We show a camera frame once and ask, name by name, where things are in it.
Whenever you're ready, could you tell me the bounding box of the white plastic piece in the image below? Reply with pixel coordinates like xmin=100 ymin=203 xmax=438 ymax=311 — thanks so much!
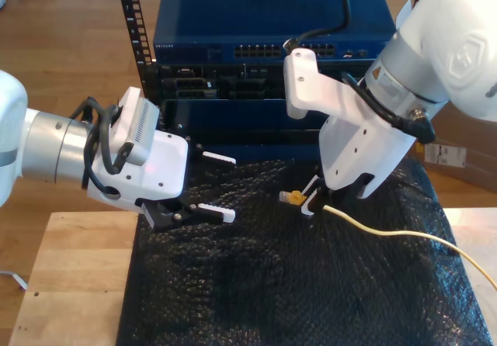
xmin=395 ymin=0 xmax=412 ymax=26

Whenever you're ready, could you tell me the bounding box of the black rack server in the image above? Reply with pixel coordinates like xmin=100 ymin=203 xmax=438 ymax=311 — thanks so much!
xmin=141 ymin=61 xmax=368 ymax=101

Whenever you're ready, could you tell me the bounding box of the grey metal bracket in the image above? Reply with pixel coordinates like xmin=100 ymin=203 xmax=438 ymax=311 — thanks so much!
xmin=0 ymin=270 xmax=29 ymax=292

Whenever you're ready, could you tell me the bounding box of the blue rack shelf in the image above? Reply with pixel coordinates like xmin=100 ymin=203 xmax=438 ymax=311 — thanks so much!
xmin=157 ymin=97 xmax=331 ymax=163

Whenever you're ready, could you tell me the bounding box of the black bubble wrap mat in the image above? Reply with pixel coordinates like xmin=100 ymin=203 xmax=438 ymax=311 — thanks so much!
xmin=115 ymin=155 xmax=494 ymax=346

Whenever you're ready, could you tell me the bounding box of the blue network switch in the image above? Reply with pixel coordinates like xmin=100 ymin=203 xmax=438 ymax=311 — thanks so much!
xmin=152 ymin=0 xmax=401 ymax=64

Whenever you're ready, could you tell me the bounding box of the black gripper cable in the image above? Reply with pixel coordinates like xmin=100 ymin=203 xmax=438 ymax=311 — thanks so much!
xmin=340 ymin=71 xmax=436 ymax=144
xmin=80 ymin=123 xmax=117 ymax=199

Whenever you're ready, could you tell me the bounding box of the yellow network cable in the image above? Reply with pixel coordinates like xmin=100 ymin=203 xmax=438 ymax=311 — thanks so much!
xmin=278 ymin=189 xmax=497 ymax=291

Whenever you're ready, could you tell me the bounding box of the brown cardboard box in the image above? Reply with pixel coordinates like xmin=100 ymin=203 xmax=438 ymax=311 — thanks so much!
xmin=403 ymin=101 xmax=497 ymax=194

